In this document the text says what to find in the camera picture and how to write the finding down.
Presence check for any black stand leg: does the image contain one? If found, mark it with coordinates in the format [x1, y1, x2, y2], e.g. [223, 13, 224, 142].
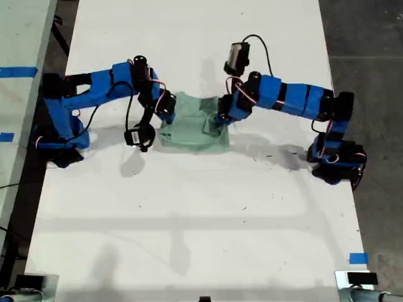
[50, 4, 72, 59]

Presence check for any black camera stalk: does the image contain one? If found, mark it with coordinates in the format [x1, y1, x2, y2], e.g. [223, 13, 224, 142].
[138, 91, 157, 128]

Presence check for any small black box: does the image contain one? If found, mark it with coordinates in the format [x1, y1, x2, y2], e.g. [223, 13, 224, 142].
[14, 274, 45, 289]
[347, 272, 378, 286]

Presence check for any long blue tape strip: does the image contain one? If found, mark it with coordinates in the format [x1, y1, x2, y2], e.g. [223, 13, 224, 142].
[0, 66, 38, 78]

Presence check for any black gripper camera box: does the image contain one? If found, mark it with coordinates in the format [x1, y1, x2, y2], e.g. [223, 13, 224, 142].
[224, 42, 252, 74]
[123, 125, 156, 152]

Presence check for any white bracket plate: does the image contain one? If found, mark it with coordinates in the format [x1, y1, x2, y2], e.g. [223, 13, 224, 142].
[334, 269, 383, 290]

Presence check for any pale green T-shirt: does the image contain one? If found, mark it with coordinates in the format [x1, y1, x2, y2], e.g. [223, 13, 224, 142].
[157, 91, 230, 155]

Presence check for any black camera cable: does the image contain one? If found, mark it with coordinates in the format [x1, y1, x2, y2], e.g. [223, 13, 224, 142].
[74, 80, 133, 141]
[242, 34, 274, 78]

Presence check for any grey metal plate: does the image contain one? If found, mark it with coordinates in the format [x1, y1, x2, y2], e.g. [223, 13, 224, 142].
[40, 274, 60, 302]

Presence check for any square blue tape piece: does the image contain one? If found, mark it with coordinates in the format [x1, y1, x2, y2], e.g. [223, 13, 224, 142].
[349, 252, 369, 265]

